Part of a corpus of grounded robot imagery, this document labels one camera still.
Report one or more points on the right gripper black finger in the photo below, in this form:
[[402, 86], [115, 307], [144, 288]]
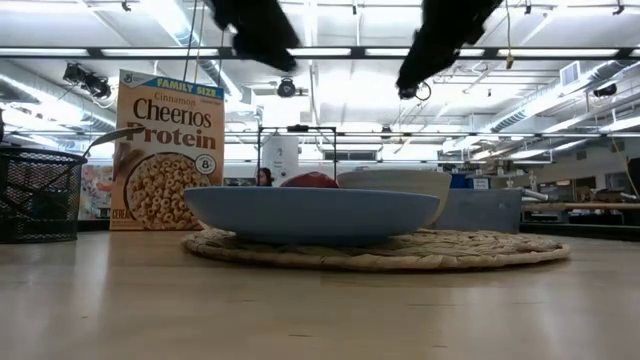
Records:
[[440, 45]]

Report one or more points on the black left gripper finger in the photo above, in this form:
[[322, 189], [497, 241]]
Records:
[[260, 35]]

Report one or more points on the Cheerios Protein cereal box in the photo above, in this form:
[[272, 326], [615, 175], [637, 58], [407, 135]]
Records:
[[170, 145]]

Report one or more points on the white bowl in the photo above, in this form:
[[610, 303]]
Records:
[[400, 182]]

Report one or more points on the red apple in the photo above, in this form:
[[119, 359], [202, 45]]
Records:
[[310, 181]]

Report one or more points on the blue plate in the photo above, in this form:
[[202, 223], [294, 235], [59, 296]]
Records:
[[310, 215]]

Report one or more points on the round black ceiling fixture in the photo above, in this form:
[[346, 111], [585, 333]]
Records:
[[286, 88]]

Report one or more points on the white cylindrical column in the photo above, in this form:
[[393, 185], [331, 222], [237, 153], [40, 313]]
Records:
[[280, 155]]

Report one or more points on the person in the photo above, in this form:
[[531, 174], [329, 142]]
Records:
[[264, 177]]

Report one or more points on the grey plastic bin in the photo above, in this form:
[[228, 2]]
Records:
[[480, 212]]

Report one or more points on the round woven placemat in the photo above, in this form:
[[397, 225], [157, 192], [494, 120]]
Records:
[[450, 250]]

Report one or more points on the colourful floral poster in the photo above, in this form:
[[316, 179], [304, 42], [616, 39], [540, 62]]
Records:
[[95, 192]]

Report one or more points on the black mesh cup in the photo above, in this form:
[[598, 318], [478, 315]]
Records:
[[37, 195]]

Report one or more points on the black aluminium rig frame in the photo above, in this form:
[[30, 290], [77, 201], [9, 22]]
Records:
[[357, 52]]

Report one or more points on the black metal stand frame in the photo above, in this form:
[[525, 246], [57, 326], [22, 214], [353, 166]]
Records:
[[297, 128]]

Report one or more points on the black ceiling-mounted camera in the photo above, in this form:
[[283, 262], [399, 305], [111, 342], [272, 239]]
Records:
[[87, 80]]

